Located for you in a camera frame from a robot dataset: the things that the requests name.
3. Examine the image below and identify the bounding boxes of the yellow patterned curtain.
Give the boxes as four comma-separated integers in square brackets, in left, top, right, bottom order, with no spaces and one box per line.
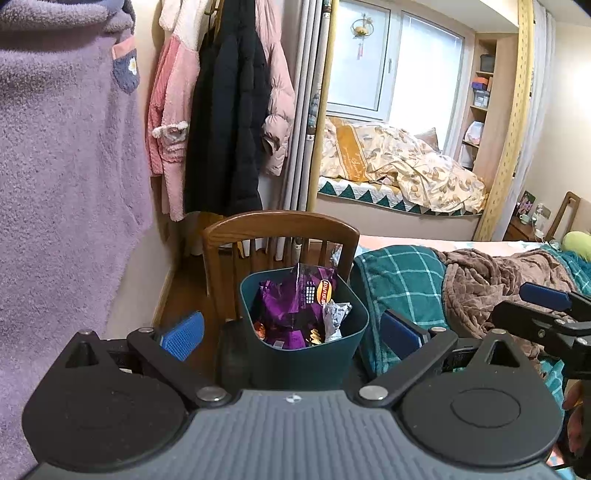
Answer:
[307,0,340,215]
[475,0,536,241]

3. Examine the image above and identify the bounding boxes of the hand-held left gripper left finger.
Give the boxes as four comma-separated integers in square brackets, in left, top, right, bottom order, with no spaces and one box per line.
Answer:
[61,311,233,411]

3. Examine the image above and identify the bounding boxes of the beige pillow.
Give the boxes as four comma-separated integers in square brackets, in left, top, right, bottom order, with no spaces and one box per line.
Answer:
[412,127,439,151]

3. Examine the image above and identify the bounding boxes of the purple fleece robe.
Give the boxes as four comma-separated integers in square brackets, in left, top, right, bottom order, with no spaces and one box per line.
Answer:
[0,0,155,480]

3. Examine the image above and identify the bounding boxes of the grey curtain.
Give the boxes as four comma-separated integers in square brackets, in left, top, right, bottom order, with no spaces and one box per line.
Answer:
[277,0,331,217]

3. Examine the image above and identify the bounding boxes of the orange pillow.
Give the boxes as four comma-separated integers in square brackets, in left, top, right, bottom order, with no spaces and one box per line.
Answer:
[335,121,370,183]

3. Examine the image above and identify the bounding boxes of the teal plaid blanket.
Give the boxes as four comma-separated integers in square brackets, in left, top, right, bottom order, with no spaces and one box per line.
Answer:
[349,244,591,407]

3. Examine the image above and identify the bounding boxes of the window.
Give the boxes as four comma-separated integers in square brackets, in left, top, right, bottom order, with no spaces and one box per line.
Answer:
[325,0,474,153]

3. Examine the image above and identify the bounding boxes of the white window seat platform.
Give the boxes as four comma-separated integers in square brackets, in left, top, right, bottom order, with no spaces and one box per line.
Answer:
[315,193,481,241]

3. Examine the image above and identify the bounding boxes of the teal plastic bin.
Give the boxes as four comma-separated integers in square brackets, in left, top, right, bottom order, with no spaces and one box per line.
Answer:
[239,268,370,391]

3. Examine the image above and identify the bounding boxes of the wooden nightstand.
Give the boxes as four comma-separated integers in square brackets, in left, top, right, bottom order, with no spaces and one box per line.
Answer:
[503,215,541,243]

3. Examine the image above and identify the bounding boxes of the quilted mat green triangles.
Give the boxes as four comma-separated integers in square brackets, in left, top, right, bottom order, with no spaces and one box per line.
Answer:
[316,178,485,217]

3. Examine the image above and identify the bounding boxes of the floral duvet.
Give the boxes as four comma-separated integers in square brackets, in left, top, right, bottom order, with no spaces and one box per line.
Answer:
[318,115,486,214]

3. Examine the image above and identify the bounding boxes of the hanging window ornament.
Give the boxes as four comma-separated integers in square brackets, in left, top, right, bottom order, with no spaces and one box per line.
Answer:
[351,13,376,61]

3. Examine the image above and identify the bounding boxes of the silver wrapper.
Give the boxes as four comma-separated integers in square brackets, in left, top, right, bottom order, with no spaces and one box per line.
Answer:
[323,300,352,342]

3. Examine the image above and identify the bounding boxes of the wooden headboard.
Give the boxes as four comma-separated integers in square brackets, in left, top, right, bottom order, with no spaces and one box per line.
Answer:
[549,191,581,243]

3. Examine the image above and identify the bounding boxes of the pink fleece robe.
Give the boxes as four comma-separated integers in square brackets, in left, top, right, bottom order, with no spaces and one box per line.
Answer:
[147,0,218,222]

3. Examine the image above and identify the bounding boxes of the wooden chair black seat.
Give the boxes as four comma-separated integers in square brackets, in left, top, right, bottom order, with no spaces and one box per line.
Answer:
[202,211,361,388]

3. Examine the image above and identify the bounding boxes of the pink puffer jacket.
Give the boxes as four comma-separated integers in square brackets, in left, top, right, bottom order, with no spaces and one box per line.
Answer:
[254,0,296,177]

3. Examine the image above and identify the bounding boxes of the green pillow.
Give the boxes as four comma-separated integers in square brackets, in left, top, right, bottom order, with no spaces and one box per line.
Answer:
[562,231,591,261]

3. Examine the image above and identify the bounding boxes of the purple chip bag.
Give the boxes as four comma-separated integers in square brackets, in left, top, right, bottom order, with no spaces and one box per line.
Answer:
[253,263,338,349]

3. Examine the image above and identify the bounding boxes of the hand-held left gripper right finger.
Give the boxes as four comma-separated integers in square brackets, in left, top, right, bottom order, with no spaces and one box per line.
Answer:
[355,309,527,409]

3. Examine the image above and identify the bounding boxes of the person's right hand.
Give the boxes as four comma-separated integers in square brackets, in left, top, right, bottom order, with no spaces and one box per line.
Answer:
[562,381,590,457]

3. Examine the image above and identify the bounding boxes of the brown fleece blanket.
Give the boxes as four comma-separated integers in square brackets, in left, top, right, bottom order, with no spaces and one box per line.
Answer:
[434,248,578,361]

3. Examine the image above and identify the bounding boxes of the black long coat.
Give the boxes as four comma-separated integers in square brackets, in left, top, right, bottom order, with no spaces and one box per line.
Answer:
[184,0,272,217]

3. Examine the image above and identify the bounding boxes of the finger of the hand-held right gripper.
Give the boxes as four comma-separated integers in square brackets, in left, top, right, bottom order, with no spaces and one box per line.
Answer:
[519,282,591,319]
[491,300,591,357]

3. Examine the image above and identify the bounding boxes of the wooden shelf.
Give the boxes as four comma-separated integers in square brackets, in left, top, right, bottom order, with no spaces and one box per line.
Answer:
[455,37,518,185]

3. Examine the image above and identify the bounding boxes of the white sheer curtain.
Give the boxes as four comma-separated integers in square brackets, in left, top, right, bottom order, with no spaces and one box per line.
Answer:
[501,0,557,241]

